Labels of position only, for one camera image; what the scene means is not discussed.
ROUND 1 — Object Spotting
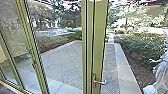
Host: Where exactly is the white stone statue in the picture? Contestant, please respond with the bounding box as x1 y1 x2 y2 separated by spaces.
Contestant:
142 49 168 94

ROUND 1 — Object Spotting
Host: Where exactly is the grey stone pillar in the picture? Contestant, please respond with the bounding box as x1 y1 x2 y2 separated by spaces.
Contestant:
162 28 168 68

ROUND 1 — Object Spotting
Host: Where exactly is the green shrub bed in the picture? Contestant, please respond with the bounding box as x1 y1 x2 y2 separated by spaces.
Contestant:
35 29 83 54
114 31 168 66

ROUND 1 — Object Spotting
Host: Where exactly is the metal door handle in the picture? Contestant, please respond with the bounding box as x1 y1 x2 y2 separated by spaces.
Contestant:
91 72 108 88

